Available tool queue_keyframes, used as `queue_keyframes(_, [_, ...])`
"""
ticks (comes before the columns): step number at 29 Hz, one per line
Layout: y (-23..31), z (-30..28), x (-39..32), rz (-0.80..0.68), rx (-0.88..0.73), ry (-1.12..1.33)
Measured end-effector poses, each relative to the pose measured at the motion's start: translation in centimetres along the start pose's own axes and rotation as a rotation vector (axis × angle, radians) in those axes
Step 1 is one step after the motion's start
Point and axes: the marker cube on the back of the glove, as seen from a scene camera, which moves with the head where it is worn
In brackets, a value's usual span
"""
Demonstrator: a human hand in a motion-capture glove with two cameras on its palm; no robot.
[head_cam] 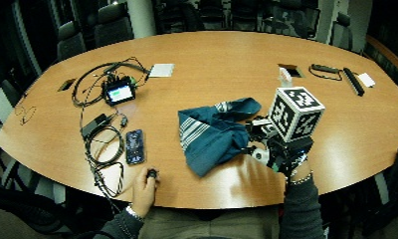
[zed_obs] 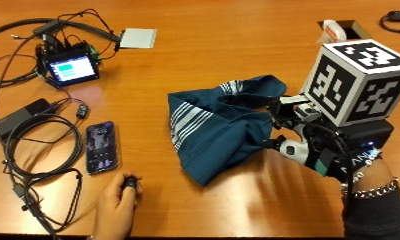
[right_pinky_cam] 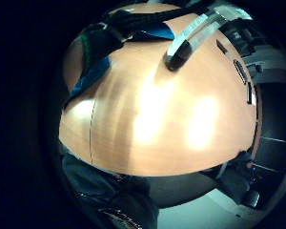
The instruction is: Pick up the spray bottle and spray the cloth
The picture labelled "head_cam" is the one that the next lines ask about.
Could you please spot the silver wristwatch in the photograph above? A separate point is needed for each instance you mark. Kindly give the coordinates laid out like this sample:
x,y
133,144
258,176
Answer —
x,y
134,212

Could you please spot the small black monitor device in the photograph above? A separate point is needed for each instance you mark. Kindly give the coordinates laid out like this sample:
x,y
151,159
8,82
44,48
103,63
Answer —
x,y
119,92

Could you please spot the black power adapter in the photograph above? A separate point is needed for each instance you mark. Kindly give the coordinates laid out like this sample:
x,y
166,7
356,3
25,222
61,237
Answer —
x,y
94,125

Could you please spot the black mesh chair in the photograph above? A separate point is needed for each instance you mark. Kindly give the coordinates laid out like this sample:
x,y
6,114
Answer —
x,y
292,18

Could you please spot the small black clicker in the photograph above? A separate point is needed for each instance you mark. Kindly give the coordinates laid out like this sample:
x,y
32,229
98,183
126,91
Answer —
x,y
153,173

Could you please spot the small white card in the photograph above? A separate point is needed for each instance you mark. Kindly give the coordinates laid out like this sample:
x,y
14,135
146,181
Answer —
x,y
286,76

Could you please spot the small white box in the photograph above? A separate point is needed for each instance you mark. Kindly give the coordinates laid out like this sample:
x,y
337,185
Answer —
x,y
367,79

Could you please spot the grey office chair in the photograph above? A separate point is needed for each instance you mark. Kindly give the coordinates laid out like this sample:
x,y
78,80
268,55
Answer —
x,y
341,33
70,41
2,99
113,25

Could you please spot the white pillar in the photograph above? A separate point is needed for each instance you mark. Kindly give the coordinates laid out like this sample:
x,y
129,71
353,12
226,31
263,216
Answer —
x,y
142,18

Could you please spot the white flat pad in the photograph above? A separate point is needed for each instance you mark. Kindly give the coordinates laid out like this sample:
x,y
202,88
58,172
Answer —
x,y
162,70

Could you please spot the long black bar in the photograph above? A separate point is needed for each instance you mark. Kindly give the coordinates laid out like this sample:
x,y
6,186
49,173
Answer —
x,y
353,81

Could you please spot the blue striped cloth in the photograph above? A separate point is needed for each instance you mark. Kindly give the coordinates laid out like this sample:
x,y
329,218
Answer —
x,y
212,139

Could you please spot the white marker cube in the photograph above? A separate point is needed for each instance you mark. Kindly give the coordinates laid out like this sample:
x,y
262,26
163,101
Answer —
x,y
296,113

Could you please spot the person's khaki trousers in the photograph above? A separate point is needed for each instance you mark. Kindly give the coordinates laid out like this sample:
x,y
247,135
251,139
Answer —
x,y
208,224

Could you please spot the black office chair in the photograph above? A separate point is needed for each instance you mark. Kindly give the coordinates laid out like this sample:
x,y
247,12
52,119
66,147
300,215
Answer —
x,y
392,186
18,202

